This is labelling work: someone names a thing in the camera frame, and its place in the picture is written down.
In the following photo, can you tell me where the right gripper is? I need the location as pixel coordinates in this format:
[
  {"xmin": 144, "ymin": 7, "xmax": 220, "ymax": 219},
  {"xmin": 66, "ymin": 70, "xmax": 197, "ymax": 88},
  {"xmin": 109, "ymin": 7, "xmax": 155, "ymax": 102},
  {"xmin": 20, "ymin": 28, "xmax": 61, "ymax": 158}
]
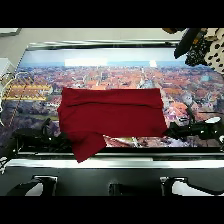
[{"xmin": 164, "ymin": 121, "xmax": 190, "ymax": 140}]

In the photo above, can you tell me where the red garment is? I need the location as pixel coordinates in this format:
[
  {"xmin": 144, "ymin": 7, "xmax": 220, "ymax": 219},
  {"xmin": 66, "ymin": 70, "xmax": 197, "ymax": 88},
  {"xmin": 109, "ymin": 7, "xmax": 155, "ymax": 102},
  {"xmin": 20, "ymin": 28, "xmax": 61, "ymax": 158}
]
[{"xmin": 57, "ymin": 87, "xmax": 169, "ymax": 164}]

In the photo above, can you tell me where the black garment with pale dots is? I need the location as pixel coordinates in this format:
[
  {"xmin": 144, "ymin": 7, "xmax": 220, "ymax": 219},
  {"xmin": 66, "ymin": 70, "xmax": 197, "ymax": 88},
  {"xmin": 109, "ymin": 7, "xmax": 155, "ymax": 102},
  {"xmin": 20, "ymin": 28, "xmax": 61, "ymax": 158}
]
[{"xmin": 184, "ymin": 37, "xmax": 210, "ymax": 67}]

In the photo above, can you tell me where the white garment with black spots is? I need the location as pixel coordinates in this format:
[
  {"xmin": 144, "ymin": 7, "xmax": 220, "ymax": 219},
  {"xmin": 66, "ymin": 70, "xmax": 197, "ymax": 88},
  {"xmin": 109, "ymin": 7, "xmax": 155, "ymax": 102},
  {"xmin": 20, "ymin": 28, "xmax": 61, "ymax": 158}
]
[{"xmin": 202, "ymin": 28, "xmax": 224, "ymax": 75}]

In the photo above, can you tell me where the yellow checked garment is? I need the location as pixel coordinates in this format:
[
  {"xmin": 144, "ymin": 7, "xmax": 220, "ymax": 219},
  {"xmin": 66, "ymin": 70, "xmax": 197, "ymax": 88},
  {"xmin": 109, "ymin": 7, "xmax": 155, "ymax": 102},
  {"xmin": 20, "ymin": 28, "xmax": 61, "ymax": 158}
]
[{"xmin": 2, "ymin": 77, "xmax": 54, "ymax": 102}]

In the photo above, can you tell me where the silver frame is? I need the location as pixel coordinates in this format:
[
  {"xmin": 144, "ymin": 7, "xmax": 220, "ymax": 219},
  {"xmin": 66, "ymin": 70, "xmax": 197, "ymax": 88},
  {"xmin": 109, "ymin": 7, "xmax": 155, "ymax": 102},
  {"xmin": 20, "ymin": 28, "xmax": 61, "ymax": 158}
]
[{"xmin": 0, "ymin": 151, "xmax": 224, "ymax": 197}]

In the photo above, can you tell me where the black cable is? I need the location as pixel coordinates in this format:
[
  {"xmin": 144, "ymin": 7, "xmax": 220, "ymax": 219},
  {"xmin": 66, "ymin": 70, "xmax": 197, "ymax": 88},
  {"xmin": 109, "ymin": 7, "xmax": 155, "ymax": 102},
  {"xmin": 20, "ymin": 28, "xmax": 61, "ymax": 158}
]
[{"xmin": 185, "ymin": 179, "xmax": 224, "ymax": 196}]

